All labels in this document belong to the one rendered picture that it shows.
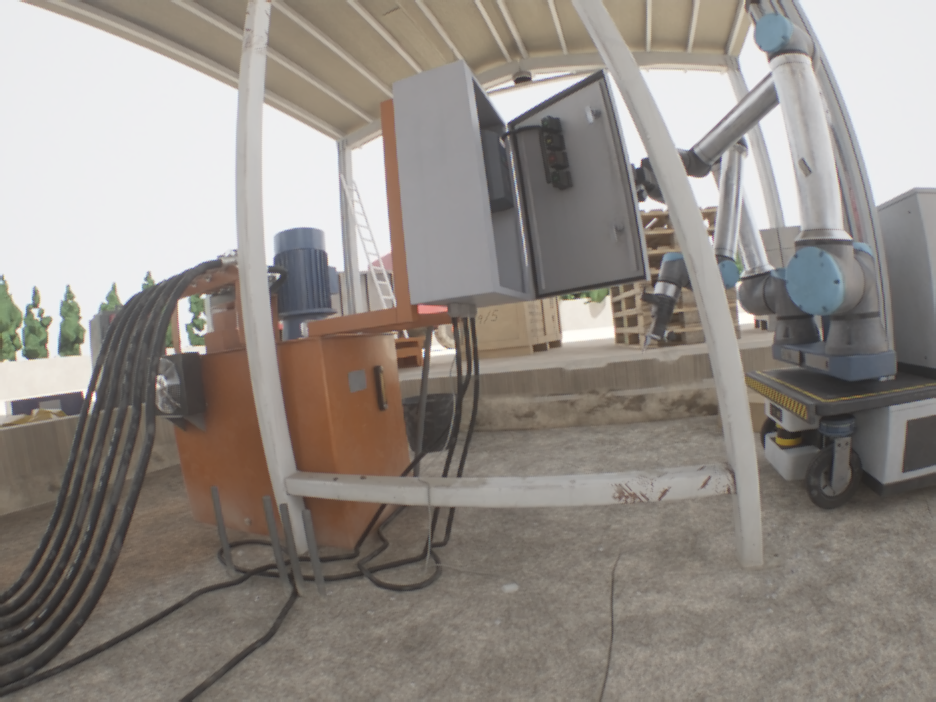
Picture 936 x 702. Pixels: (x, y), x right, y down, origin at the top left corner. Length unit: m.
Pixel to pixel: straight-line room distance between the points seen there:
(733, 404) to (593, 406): 1.63
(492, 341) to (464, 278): 3.26
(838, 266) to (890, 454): 0.51
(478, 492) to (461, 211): 0.62
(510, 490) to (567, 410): 1.56
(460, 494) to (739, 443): 0.59
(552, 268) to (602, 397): 1.27
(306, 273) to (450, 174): 0.74
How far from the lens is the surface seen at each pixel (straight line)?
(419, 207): 1.02
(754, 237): 1.77
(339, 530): 1.28
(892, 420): 1.24
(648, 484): 0.89
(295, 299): 1.55
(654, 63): 7.65
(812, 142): 1.10
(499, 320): 4.15
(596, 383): 2.42
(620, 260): 1.14
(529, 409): 2.46
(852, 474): 1.33
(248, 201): 1.22
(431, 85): 1.14
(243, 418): 1.39
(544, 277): 1.30
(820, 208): 1.07
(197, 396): 1.47
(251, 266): 1.18
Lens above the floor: 0.56
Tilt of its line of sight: 2 degrees down
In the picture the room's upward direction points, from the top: 6 degrees counter-clockwise
